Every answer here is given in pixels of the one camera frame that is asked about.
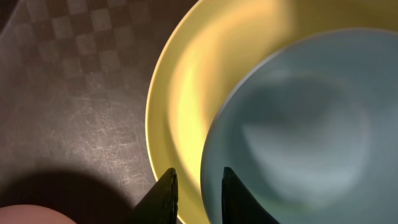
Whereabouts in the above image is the yellow plate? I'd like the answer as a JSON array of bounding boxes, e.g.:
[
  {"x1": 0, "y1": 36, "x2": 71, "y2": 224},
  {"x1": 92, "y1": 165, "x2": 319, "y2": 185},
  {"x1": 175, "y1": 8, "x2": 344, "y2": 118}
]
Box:
[{"x1": 146, "y1": 0, "x2": 397, "y2": 223}]

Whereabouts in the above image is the brown serving tray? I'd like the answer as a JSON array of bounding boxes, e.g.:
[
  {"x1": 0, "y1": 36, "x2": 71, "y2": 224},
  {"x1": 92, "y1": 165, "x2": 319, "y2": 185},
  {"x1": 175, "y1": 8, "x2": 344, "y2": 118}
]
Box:
[{"x1": 1, "y1": 0, "x2": 193, "y2": 223}]

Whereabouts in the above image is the light blue bowl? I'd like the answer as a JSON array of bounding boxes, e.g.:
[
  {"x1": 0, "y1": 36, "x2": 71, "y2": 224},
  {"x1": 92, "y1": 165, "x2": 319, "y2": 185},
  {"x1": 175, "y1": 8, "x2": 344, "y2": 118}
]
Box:
[{"x1": 200, "y1": 28, "x2": 397, "y2": 223}]

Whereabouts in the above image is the white bowl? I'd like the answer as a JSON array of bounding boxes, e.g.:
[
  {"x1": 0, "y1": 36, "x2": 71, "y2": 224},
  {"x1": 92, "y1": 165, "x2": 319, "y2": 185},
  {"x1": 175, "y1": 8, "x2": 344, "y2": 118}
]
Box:
[{"x1": 1, "y1": 205, "x2": 76, "y2": 224}]

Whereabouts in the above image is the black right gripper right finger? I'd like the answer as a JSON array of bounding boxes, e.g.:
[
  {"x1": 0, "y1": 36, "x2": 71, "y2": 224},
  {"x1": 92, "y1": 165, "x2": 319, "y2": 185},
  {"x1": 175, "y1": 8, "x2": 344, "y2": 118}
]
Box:
[{"x1": 221, "y1": 167, "x2": 279, "y2": 224}]

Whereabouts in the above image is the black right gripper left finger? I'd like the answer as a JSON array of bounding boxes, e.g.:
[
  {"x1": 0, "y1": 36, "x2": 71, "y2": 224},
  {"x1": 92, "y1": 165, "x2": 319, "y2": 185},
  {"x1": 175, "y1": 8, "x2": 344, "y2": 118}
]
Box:
[{"x1": 127, "y1": 168, "x2": 178, "y2": 224}]

